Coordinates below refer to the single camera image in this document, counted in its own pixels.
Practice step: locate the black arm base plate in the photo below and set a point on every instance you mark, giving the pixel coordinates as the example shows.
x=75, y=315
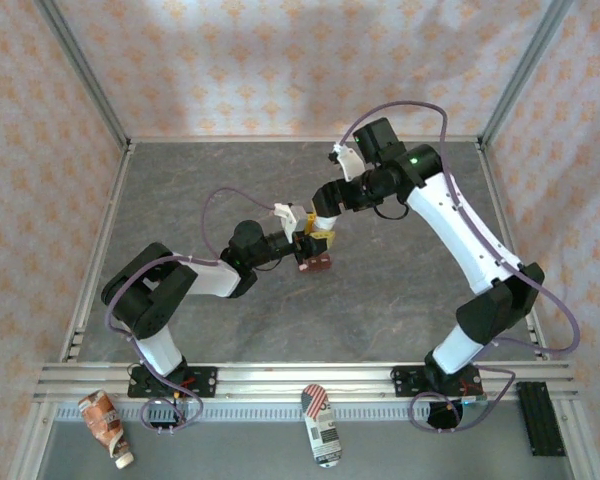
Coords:
x=405, y=382
x=205, y=382

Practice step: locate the brown weekly pill organizer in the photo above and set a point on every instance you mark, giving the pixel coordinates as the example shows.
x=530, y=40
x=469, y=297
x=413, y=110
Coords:
x=317, y=265

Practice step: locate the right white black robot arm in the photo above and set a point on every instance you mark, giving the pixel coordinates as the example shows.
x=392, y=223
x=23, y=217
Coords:
x=455, y=225

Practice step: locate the brown squeeze bottle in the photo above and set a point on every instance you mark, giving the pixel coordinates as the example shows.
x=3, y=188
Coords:
x=102, y=420

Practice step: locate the aluminium table edge rail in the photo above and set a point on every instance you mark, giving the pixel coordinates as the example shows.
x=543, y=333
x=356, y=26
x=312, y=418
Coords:
x=121, y=175
x=305, y=138
x=505, y=225

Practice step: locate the aluminium frame beam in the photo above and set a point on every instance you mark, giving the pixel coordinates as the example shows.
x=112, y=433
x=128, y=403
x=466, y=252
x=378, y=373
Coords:
x=575, y=450
x=30, y=440

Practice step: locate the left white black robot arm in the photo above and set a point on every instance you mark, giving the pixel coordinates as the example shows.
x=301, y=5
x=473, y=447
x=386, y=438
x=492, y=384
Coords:
x=160, y=350

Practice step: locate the flag print pouch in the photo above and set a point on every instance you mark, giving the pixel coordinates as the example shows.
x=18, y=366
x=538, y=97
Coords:
x=320, y=425

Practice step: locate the black ribbed strip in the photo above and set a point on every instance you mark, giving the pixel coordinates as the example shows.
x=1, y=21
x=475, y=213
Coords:
x=540, y=420

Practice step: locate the wide aluminium frame rail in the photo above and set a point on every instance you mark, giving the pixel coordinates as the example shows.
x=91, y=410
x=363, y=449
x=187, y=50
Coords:
x=305, y=374

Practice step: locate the aluminium frame post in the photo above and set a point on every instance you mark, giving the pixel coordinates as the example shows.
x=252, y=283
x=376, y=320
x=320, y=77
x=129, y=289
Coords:
x=81, y=65
x=527, y=65

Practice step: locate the orange patterned white curtain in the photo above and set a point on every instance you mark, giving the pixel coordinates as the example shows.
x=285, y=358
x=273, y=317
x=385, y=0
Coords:
x=580, y=200
x=20, y=200
x=300, y=60

